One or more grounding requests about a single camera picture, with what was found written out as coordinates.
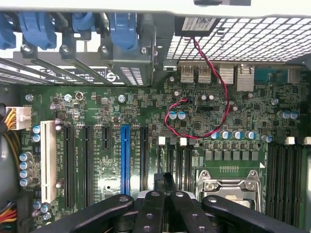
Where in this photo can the CPU in metal socket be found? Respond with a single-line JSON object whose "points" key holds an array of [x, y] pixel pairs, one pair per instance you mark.
{"points": [[206, 179]]}

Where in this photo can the white-latched RAM slot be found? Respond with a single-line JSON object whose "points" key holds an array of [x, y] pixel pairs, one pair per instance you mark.
{"points": [[280, 182], [300, 182], [183, 165]]}

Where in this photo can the white expansion slot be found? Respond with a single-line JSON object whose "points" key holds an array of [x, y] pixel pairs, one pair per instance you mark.
{"points": [[48, 160]]}

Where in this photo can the black labelled case sensor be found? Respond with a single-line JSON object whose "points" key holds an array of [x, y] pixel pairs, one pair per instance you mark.
{"points": [[196, 24]]}

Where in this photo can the blue card retention clip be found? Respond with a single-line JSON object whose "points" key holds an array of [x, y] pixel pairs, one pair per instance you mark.
{"points": [[124, 29], [83, 21], [6, 34], [39, 29]]}

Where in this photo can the green motherboard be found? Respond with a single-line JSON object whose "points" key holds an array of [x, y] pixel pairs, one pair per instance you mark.
{"points": [[145, 109]]}

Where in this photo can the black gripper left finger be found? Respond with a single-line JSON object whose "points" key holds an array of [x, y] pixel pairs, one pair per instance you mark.
{"points": [[150, 213]]}

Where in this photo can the short black expansion slot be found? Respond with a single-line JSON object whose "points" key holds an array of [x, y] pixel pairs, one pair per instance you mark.
{"points": [[106, 137]]}

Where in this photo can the silver installed CPU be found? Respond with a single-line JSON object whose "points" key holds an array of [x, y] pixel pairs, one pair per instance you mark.
{"points": [[239, 201]]}

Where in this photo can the silver ethernet port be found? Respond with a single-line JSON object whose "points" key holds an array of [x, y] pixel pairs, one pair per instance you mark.
{"points": [[245, 77]]}

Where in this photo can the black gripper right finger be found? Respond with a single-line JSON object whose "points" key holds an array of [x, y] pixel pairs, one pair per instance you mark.
{"points": [[184, 213]]}

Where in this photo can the black-latched RAM slot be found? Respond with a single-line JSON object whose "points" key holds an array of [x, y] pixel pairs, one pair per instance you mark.
{"points": [[270, 182], [172, 157], [192, 165], [290, 182]]}

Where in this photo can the silver metal rear port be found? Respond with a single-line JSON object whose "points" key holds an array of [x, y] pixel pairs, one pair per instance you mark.
{"points": [[204, 74], [187, 74], [227, 74]]}

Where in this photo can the white power connector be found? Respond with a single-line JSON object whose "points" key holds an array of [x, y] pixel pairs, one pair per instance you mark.
{"points": [[23, 117]]}

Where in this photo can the long black expansion slot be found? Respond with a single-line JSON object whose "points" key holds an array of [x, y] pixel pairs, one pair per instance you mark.
{"points": [[69, 165], [144, 157]]}

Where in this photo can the teal rear port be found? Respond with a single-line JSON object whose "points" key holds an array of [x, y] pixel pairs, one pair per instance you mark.
{"points": [[271, 75]]}

